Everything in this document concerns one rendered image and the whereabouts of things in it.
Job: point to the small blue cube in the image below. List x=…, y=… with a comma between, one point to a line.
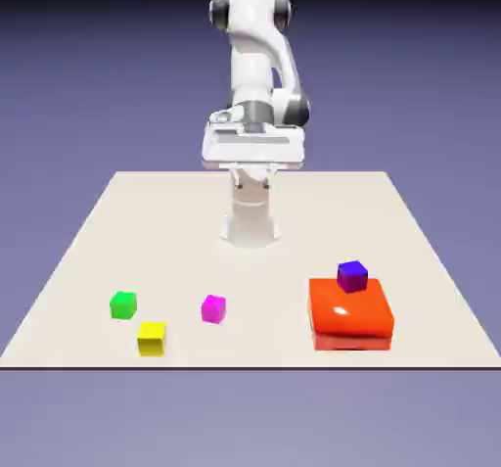
x=352, y=276

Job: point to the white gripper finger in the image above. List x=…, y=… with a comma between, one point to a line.
x=238, y=179
x=267, y=179

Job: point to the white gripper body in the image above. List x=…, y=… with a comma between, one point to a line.
x=252, y=149

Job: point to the small yellow cube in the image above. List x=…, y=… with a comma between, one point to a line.
x=152, y=339

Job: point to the small green cube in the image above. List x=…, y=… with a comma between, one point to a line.
x=123, y=305

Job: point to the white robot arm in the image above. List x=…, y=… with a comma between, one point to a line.
x=250, y=63

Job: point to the large orange box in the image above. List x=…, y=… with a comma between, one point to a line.
x=348, y=314

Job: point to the small magenta cube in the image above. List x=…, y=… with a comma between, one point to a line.
x=213, y=309

